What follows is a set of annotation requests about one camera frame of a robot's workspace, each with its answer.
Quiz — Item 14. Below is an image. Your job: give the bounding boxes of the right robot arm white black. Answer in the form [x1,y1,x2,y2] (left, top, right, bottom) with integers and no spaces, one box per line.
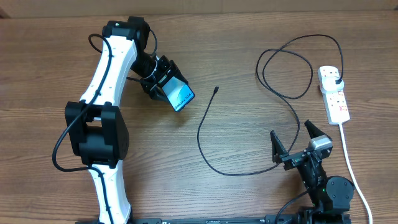
[265,120,355,223]

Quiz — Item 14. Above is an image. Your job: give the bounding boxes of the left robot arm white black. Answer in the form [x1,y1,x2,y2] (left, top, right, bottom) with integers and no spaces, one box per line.
[60,16,195,223]

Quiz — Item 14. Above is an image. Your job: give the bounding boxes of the white power strip cord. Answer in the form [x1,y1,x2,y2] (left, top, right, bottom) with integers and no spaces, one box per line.
[338,123,374,224]

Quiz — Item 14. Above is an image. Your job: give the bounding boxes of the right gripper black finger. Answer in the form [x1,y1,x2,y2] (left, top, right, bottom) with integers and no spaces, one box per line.
[304,120,329,140]
[270,130,289,164]

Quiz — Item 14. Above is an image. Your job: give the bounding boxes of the blue Samsung Galaxy smartphone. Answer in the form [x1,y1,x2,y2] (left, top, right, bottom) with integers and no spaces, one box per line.
[162,77,195,112]

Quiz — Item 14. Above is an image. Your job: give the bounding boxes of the white charger plug adapter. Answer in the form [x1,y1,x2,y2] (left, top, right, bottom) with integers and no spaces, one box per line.
[320,77,345,94]

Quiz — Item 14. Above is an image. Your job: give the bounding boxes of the white power strip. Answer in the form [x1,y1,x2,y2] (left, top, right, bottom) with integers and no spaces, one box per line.
[317,65,350,125]

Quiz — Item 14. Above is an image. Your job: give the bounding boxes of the black USB charging cable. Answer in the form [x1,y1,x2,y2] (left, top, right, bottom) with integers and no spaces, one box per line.
[197,34,345,177]

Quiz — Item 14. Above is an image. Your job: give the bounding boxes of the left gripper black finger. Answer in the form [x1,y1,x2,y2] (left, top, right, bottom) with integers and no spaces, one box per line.
[167,60,188,85]
[150,86,169,102]

